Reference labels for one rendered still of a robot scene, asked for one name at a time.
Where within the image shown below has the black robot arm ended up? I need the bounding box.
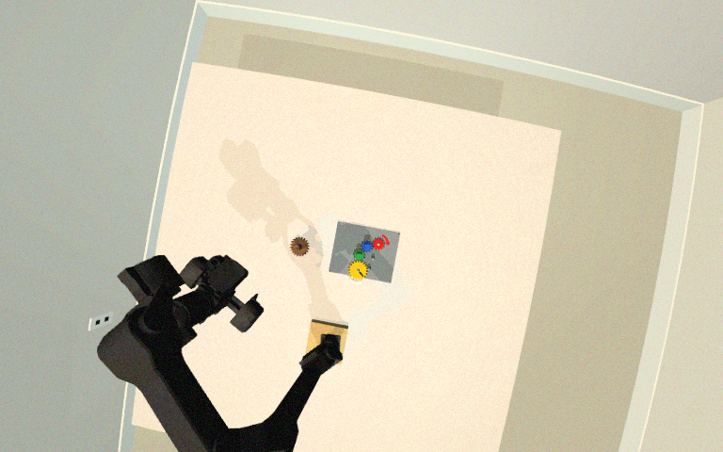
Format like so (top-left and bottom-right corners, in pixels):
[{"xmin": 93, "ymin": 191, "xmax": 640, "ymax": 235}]
[{"xmin": 97, "ymin": 254, "xmax": 343, "ymax": 452}]

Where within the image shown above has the brown toothed gear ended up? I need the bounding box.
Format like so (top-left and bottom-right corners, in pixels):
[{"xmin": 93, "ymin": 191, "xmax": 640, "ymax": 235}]
[{"xmin": 289, "ymin": 237, "xmax": 310, "ymax": 257}]

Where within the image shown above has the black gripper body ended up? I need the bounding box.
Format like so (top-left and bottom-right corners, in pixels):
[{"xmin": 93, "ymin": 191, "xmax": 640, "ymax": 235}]
[{"xmin": 180, "ymin": 256, "xmax": 264, "ymax": 333}]

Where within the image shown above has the yellow gear with black stripe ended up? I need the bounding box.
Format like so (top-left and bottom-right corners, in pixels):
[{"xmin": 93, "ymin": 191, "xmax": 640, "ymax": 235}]
[{"xmin": 348, "ymin": 260, "xmax": 368, "ymax": 280}]

